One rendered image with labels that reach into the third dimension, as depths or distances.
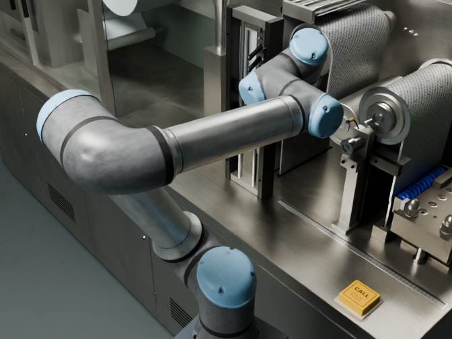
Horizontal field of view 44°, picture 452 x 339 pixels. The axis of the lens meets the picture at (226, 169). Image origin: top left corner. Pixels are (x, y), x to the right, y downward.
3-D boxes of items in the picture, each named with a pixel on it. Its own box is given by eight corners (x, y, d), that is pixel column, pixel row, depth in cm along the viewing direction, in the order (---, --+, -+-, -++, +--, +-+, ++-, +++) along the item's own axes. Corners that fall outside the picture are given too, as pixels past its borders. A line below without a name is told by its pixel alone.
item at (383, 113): (395, 131, 132) (371, 135, 138) (401, 128, 133) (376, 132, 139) (385, 101, 131) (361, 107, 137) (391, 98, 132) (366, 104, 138)
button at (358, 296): (337, 300, 133) (338, 292, 132) (355, 285, 137) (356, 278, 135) (361, 317, 129) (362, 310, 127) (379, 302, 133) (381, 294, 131)
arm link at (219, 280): (218, 344, 110) (218, 296, 103) (183, 300, 120) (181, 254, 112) (266, 317, 116) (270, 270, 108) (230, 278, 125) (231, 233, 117)
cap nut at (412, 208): (400, 212, 140) (403, 198, 137) (409, 206, 142) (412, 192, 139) (413, 219, 137) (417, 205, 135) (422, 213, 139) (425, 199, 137)
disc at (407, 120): (354, 130, 144) (362, 78, 136) (356, 130, 144) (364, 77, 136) (403, 154, 135) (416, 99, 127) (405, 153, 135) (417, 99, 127)
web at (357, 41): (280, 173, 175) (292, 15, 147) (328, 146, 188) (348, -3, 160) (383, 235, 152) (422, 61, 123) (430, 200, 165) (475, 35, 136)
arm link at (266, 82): (265, 97, 102) (310, 66, 105) (231, 75, 110) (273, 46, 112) (274, 128, 107) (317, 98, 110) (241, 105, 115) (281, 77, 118)
